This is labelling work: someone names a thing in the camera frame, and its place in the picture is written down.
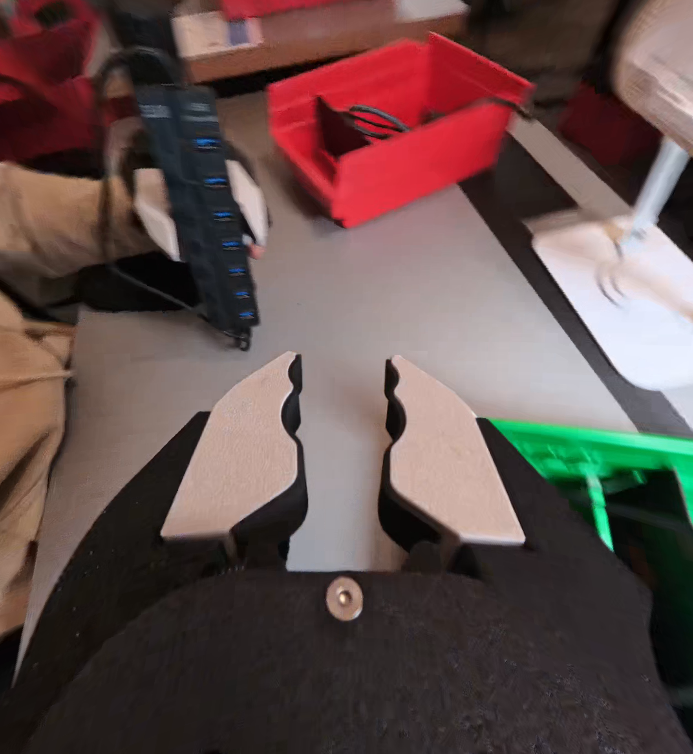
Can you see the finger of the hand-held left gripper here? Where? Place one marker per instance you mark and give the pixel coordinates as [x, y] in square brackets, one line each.
[158, 212]
[249, 200]

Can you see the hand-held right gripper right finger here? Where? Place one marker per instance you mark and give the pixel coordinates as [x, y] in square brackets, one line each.
[446, 465]

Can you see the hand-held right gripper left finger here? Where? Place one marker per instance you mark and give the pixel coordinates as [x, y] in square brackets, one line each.
[240, 459]

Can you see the black multiport usb hub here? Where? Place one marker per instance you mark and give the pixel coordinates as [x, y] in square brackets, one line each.
[205, 200]

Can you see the green plastic bin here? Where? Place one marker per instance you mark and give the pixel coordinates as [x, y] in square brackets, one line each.
[558, 453]

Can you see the red plastic bin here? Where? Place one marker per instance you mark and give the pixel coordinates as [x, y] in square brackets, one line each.
[411, 176]

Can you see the person's left forearm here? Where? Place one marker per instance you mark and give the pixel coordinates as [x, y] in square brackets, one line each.
[40, 218]

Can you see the person's left hand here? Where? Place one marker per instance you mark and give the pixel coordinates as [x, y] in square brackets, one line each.
[256, 251]

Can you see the black wrist rest pad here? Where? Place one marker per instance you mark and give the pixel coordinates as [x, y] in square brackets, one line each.
[116, 294]

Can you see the black bin divider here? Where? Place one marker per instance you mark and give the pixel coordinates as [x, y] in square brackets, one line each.
[340, 132]
[646, 559]

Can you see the red tote bag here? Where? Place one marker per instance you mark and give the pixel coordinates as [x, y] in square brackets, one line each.
[28, 112]
[75, 17]

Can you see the white document stand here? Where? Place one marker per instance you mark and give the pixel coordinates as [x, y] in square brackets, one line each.
[646, 330]

